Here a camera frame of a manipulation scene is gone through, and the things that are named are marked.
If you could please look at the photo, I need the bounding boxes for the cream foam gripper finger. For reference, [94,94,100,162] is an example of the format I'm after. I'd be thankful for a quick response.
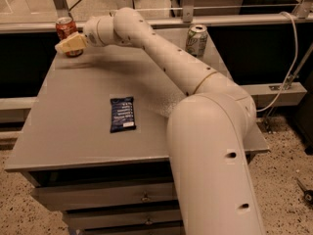
[55,32,87,53]

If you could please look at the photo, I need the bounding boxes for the orange-red soda can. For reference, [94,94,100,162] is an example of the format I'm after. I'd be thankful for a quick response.
[56,17,83,58]

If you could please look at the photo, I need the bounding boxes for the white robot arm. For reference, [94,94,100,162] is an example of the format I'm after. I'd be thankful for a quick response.
[56,8,265,235]

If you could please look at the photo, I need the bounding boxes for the green and white soda can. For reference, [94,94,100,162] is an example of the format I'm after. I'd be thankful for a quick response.
[185,24,208,58]

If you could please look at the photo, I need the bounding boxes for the grey metal railing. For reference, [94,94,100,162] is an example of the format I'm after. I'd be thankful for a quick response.
[0,0,313,35]

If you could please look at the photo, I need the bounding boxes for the dark blue snack packet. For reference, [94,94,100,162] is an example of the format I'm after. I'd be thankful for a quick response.
[111,97,136,133]

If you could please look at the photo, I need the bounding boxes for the grey drawer cabinet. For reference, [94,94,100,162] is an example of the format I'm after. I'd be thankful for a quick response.
[4,27,270,235]

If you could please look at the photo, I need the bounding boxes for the top grey drawer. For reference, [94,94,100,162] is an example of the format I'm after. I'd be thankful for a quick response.
[31,180,177,211]

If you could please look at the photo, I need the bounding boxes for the grey drawer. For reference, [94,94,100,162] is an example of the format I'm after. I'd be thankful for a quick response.
[31,180,177,211]
[64,209,181,230]
[83,222,186,235]

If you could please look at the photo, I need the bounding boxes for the middle grey drawer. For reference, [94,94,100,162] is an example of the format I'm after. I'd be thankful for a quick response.
[64,209,181,230]

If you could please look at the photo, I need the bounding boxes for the bottom grey drawer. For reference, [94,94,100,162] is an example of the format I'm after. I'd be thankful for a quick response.
[83,222,186,235]

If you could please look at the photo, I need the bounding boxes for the black caster wheel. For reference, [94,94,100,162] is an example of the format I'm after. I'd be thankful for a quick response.
[296,179,313,205]

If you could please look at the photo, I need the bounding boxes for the white cable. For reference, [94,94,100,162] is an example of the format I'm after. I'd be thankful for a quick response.
[255,11,299,114]

